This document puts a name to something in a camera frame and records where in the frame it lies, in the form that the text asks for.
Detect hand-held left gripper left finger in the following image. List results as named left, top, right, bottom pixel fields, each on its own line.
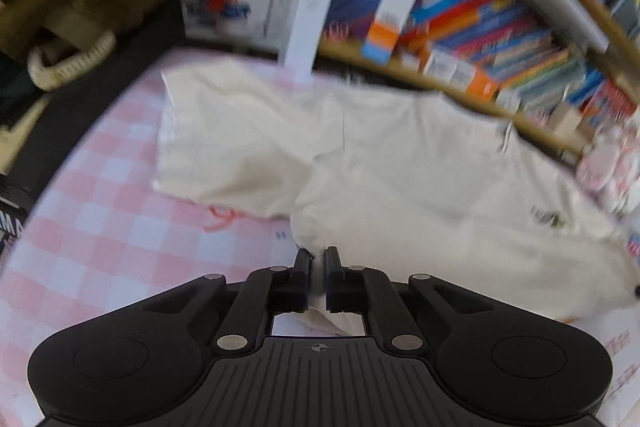
left=144, top=248, right=313, bottom=356

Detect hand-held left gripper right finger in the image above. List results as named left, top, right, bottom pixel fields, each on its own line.
left=324, top=246, right=497, bottom=355

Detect pink checkered printed blanket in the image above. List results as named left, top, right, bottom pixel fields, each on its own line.
left=0, top=47, right=640, bottom=427

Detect wooden bookshelf board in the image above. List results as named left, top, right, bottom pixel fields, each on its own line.
left=319, top=41, right=588, bottom=165

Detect woven cream basket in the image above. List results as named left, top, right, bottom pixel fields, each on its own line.
left=27, top=31, right=118, bottom=92

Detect flat white orange box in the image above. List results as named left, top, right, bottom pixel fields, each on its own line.
left=422, top=48, right=501, bottom=102

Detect row of colourful books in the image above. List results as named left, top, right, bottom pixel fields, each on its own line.
left=325, top=0, right=640, bottom=135

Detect pink plush bunny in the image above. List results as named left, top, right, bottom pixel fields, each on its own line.
left=575, top=124, right=640, bottom=220

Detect cream t-shirt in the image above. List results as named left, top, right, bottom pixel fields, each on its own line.
left=151, top=57, right=640, bottom=337

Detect tall white orange box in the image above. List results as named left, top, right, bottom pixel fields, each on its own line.
left=361, top=0, right=426, bottom=64

